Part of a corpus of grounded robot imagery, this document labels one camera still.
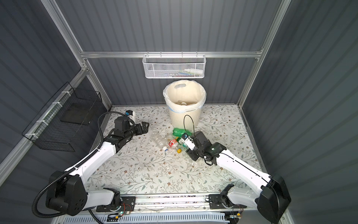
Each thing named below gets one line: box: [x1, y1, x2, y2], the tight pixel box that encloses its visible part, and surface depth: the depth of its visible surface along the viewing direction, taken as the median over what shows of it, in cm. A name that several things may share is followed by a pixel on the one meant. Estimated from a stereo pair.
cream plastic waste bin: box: [163, 79, 207, 131], surface depth 96 cm
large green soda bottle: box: [172, 127, 192, 138], surface depth 102 cm
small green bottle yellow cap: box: [176, 138, 190, 154], surface depth 93 cm
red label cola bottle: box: [168, 139, 179, 148], surface depth 93 cm
